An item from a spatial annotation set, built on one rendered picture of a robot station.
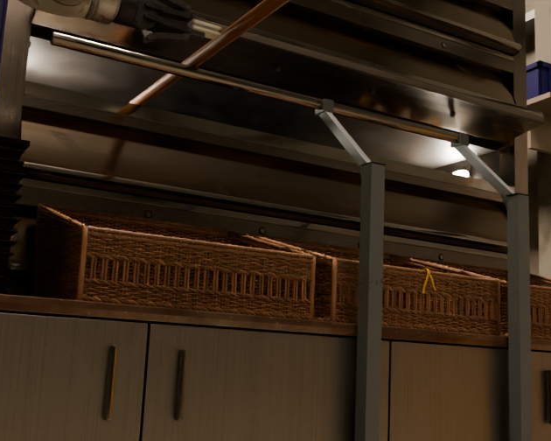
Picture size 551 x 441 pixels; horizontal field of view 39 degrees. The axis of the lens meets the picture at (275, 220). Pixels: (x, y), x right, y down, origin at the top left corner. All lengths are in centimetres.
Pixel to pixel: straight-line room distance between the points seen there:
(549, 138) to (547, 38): 80
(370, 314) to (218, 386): 38
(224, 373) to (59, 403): 34
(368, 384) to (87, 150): 98
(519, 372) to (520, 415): 10
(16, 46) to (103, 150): 35
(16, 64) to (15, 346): 91
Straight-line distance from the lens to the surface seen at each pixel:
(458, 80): 294
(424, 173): 272
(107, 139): 218
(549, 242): 497
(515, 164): 305
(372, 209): 178
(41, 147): 210
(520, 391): 206
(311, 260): 179
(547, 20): 539
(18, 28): 219
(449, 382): 197
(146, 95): 216
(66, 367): 150
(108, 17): 164
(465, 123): 288
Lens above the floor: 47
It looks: 11 degrees up
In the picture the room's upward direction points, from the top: 3 degrees clockwise
